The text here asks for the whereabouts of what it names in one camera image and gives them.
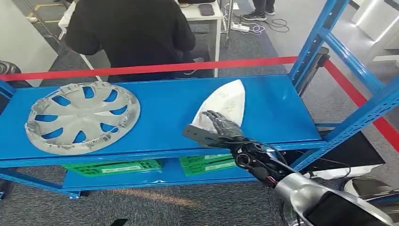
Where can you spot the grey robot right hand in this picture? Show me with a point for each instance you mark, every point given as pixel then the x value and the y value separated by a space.
pixel 226 128

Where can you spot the white plastic shell part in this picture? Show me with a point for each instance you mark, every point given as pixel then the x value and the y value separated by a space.
pixel 227 99

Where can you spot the green plastic crate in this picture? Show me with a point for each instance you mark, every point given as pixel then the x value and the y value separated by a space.
pixel 109 168
pixel 205 165

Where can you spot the blue metal shelf rack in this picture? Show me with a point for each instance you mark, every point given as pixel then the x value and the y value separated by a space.
pixel 168 103

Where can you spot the white power strip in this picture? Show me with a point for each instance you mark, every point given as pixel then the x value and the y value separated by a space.
pixel 240 27

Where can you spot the chrome metal pole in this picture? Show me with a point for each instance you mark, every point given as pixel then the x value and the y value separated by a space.
pixel 229 18

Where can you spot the person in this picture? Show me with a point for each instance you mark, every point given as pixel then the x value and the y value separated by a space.
pixel 131 31
pixel 255 15

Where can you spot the white desk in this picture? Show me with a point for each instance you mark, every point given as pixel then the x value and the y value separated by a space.
pixel 190 14

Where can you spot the black pad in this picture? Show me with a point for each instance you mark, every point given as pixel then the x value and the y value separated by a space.
pixel 206 9

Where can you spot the black box white label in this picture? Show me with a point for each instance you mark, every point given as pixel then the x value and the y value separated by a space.
pixel 349 149

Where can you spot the robot left black foot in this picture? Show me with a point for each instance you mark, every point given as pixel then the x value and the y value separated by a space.
pixel 118 222

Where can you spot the silver wheel hubcap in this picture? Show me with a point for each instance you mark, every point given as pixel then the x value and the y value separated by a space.
pixel 82 117

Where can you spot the white lit display counter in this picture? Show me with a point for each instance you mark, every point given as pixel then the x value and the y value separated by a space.
pixel 374 28

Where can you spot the white cabinet panel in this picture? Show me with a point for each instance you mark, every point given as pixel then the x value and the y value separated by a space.
pixel 21 37

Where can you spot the black round stool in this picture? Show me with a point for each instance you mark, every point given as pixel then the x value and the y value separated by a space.
pixel 9 68

